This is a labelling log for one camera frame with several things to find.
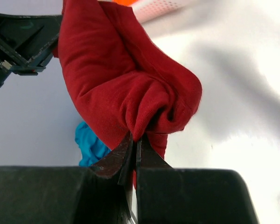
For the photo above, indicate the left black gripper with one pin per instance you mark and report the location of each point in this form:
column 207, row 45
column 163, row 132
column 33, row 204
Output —
column 27, row 43

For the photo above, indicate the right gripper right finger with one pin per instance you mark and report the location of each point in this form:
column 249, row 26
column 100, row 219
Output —
column 167, row 195

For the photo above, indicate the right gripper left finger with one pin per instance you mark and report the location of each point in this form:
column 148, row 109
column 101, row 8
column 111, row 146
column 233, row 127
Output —
column 99, row 194

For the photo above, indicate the dark red t shirt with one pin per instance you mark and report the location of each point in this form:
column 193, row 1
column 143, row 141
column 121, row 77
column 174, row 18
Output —
column 119, row 81

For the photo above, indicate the white plastic basket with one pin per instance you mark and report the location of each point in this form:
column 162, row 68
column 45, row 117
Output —
column 146, row 10

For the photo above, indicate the teal blue t shirt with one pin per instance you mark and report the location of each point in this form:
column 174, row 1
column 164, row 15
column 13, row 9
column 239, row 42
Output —
column 92, row 148

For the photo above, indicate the rolled orange t shirt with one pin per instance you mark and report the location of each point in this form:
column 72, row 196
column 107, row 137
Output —
column 125, row 2

